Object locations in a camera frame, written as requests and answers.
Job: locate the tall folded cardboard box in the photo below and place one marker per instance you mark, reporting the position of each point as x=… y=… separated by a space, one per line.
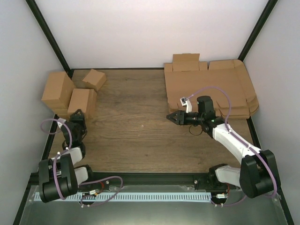
x=57 y=93

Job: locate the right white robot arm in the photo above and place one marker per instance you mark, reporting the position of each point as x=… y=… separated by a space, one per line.
x=258 y=172

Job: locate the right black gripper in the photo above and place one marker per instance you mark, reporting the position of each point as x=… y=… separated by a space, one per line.
x=181 y=116

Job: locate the black aluminium frame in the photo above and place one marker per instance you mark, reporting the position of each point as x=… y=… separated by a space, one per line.
x=148 y=177

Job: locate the stack of flat cardboard blanks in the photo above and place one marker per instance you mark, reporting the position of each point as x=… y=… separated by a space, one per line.
x=227 y=82

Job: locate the clear plastic sheet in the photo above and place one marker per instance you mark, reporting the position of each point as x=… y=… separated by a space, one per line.
x=258 y=211

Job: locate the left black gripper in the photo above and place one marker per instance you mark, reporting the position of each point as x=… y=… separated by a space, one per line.
x=78 y=119

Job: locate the small tilted cardboard box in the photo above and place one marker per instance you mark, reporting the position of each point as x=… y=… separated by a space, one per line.
x=94 y=80

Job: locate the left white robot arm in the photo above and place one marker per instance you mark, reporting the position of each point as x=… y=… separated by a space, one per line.
x=58 y=177

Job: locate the light blue slotted cable duct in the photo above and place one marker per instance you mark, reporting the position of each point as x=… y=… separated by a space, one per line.
x=144 y=197

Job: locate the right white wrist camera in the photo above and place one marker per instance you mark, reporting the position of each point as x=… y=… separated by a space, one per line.
x=187 y=104

